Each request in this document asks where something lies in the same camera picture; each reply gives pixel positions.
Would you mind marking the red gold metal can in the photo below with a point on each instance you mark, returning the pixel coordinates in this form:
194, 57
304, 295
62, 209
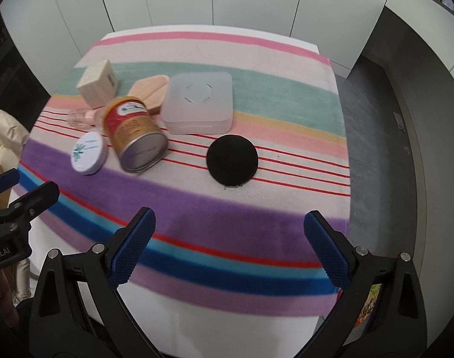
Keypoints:
136, 139

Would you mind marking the striped colourful blanket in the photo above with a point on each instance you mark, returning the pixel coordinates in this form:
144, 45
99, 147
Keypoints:
241, 250

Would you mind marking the pink powder puff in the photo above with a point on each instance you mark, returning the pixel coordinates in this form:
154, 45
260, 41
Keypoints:
151, 91

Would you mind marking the beige small carton box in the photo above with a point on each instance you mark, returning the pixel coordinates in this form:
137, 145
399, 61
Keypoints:
98, 84

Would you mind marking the person left hand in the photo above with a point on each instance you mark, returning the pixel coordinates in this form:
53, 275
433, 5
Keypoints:
8, 311

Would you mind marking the clear pink small bottle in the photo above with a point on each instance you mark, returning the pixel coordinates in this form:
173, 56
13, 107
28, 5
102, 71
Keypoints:
85, 118

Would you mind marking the black round sponge puff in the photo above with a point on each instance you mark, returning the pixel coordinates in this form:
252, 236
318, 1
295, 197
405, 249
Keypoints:
232, 160

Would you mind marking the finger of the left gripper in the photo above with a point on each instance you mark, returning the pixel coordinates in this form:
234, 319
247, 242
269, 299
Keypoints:
30, 205
9, 179

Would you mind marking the cream padded armchair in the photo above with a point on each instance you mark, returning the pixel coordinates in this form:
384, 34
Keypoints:
13, 137

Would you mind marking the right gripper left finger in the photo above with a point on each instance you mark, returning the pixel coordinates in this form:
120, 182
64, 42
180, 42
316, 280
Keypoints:
77, 310

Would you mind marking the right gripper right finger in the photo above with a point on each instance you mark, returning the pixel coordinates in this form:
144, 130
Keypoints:
397, 326

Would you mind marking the translucent plastic square box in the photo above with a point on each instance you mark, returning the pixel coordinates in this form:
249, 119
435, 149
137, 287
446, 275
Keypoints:
199, 103

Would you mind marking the white round cream jar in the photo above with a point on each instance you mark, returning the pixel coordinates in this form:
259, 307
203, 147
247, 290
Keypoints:
89, 153

